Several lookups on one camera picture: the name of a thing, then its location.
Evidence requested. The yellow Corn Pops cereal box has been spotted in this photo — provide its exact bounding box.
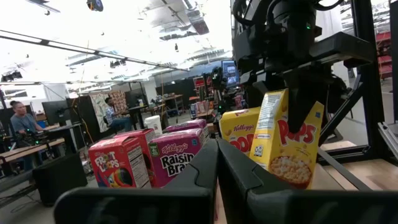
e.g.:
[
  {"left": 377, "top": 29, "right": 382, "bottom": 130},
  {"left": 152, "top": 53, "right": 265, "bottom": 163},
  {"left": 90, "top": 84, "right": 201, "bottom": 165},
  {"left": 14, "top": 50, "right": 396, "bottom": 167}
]
[
  {"left": 218, "top": 106, "right": 262, "bottom": 156},
  {"left": 248, "top": 88, "right": 325, "bottom": 190}
]

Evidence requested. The black desk monitor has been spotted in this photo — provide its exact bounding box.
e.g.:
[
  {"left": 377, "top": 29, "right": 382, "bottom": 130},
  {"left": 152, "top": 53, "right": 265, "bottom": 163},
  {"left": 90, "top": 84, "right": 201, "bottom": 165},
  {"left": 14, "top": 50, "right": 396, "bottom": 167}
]
[{"left": 42, "top": 99, "right": 74, "bottom": 125}]

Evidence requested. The black rig frame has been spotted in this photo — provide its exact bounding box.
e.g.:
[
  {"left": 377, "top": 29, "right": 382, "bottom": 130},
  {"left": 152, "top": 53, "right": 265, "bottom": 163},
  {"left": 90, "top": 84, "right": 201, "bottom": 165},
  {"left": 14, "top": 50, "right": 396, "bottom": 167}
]
[{"left": 317, "top": 0, "right": 398, "bottom": 166}]

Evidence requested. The wooden workbench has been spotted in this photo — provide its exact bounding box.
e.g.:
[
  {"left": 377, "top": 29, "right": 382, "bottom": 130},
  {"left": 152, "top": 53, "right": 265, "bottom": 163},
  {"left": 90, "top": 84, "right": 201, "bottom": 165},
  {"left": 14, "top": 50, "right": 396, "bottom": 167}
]
[{"left": 0, "top": 136, "right": 66, "bottom": 164}]

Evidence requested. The red patterned cloth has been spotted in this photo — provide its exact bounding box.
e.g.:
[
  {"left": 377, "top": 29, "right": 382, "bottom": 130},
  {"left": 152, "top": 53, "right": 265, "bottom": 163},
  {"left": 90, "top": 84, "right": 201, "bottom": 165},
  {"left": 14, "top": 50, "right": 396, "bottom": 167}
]
[{"left": 108, "top": 90, "right": 128, "bottom": 110}]

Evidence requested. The black floor bin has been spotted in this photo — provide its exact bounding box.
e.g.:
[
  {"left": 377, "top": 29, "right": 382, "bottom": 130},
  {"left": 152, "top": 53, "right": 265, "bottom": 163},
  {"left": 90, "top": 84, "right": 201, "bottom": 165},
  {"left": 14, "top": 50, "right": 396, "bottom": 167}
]
[{"left": 32, "top": 153, "right": 88, "bottom": 207}]

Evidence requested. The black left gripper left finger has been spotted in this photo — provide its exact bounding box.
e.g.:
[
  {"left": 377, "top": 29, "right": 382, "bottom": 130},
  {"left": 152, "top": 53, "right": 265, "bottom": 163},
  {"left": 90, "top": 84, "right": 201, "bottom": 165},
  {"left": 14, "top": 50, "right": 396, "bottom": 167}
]
[{"left": 53, "top": 138, "right": 220, "bottom": 224}]

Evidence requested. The wooden shelf with black frame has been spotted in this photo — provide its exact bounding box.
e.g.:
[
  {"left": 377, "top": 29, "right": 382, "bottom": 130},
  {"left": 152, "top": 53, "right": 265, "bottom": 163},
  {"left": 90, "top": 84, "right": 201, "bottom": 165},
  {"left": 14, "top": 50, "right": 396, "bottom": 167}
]
[{"left": 214, "top": 146, "right": 373, "bottom": 224}]

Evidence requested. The black side table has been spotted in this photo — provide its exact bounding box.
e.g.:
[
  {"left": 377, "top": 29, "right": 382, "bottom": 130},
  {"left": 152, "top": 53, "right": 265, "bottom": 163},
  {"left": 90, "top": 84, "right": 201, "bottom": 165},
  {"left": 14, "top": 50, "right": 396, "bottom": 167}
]
[{"left": 127, "top": 104, "right": 162, "bottom": 125}]

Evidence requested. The long ceiling light strip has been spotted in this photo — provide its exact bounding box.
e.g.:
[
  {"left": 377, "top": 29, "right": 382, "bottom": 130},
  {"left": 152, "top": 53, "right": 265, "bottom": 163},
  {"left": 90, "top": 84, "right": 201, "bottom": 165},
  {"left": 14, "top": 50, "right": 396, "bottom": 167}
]
[{"left": 0, "top": 29, "right": 189, "bottom": 72}]

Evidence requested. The white bucket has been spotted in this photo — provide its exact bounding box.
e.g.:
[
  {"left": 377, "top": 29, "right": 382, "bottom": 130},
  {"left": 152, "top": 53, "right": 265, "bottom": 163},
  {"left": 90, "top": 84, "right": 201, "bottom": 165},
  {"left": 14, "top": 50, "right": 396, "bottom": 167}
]
[{"left": 144, "top": 114, "right": 164, "bottom": 136}]

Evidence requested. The black ceiling camera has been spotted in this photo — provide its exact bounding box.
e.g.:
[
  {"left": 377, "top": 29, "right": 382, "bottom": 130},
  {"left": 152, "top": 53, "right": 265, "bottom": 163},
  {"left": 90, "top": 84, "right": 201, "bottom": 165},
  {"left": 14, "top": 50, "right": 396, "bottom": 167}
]
[{"left": 86, "top": 0, "right": 104, "bottom": 12}]

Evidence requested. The person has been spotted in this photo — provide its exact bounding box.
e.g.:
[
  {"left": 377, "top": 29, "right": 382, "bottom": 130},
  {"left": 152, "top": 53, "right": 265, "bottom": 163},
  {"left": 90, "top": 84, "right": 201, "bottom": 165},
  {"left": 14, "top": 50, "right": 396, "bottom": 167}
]
[
  {"left": 9, "top": 100, "right": 46, "bottom": 147},
  {"left": 104, "top": 96, "right": 133, "bottom": 133}
]

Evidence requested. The red Froot Loops cereal box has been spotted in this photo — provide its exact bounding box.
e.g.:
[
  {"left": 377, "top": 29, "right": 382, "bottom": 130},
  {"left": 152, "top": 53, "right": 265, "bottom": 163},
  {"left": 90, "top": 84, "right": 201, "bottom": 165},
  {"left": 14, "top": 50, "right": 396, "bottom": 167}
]
[
  {"left": 113, "top": 128, "right": 158, "bottom": 186},
  {"left": 88, "top": 135, "right": 152, "bottom": 189}
]

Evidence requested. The red storage rack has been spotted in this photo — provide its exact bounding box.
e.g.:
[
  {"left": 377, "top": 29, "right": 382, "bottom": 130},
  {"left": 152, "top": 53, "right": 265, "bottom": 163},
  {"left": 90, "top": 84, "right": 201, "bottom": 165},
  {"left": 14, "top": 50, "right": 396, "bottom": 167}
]
[{"left": 374, "top": 30, "right": 392, "bottom": 78}]

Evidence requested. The white floral cloth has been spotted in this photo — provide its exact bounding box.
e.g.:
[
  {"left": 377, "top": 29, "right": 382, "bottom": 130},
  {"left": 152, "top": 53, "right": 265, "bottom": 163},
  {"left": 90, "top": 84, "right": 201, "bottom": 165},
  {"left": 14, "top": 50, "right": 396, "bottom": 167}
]
[{"left": 90, "top": 93, "right": 109, "bottom": 131}]

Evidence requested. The silver metal bracket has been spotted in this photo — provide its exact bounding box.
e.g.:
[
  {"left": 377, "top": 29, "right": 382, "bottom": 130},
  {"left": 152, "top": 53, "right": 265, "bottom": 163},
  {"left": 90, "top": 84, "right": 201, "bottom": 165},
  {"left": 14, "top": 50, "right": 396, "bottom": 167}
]
[{"left": 377, "top": 121, "right": 398, "bottom": 160}]

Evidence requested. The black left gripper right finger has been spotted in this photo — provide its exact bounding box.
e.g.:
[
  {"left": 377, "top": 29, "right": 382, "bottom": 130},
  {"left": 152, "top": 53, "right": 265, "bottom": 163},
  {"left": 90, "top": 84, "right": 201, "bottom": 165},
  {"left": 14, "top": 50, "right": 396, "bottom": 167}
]
[{"left": 216, "top": 138, "right": 398, "bottom": 224}]

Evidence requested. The blue lit monitor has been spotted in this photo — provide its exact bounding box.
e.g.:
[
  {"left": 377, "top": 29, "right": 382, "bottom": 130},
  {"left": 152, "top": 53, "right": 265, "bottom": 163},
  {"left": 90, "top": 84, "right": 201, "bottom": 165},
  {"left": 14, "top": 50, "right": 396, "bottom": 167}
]
[{"left": 221, "top": 60, "right": 240, "bottom": 88}]

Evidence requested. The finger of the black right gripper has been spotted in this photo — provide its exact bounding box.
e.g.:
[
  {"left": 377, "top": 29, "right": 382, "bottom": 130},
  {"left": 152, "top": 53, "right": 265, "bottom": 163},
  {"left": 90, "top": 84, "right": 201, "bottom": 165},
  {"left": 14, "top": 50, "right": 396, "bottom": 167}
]
[
  {"left": 251, "top": 74, "right": 287, "bottom": 95},
  {"left": 283, "top": 66, "right": 331, "bottom": 134}
]

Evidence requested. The purple Raisin Bran cereal box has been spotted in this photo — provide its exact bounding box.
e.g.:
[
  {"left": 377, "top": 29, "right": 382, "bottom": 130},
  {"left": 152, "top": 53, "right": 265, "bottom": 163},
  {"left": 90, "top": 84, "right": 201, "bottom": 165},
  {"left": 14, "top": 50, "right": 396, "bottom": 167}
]
[
  {"left": 147, "top": 128, "right": 206, "bottom": 189},
  {"left": 163, "top": 119, "right": 211, "bottom": 147}
]

